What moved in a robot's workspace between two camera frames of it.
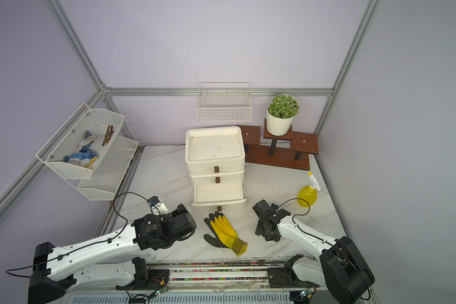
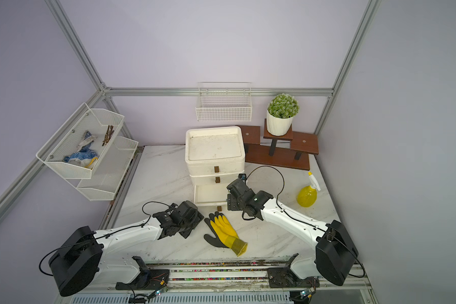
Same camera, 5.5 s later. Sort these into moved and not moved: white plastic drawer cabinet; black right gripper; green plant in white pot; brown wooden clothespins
Moved: black right gripper
Not moved: brown wooden clothespins; green plant in white pot; white plastic drawer cabinet
